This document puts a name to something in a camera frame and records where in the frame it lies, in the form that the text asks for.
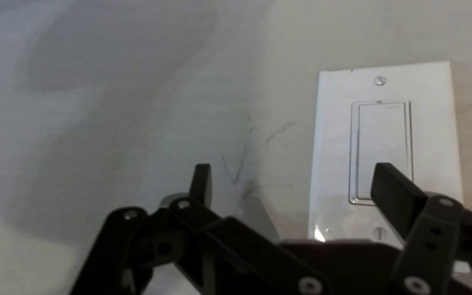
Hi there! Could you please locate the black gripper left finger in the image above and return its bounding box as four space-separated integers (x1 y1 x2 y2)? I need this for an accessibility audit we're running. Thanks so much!
69 164 333 295

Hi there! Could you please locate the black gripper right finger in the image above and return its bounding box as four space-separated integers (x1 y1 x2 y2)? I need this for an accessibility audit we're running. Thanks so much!
370 162 472 295

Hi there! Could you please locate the white rocker light switch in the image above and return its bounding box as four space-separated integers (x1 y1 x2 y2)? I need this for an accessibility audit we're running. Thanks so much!
347 100 415 206

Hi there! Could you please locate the white light switch plate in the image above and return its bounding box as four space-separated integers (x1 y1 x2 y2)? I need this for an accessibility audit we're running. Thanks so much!
308 60 462 247

